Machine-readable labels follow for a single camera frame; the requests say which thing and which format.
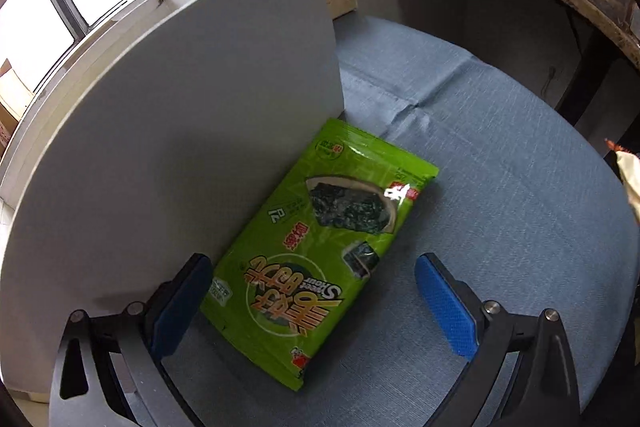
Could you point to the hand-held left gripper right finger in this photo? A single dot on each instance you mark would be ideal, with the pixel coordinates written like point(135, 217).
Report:
point(445, 307)

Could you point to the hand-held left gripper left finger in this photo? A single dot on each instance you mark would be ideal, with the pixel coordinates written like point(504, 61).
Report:
point(175, 312)

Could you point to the green seaweed snack packet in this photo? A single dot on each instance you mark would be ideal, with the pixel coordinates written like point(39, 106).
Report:
point(320, 247)

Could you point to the white cardboard box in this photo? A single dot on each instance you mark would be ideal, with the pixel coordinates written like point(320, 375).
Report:
point(175, 132)

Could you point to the cream orange packet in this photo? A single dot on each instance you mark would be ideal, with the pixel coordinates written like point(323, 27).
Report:
point(629, 177)

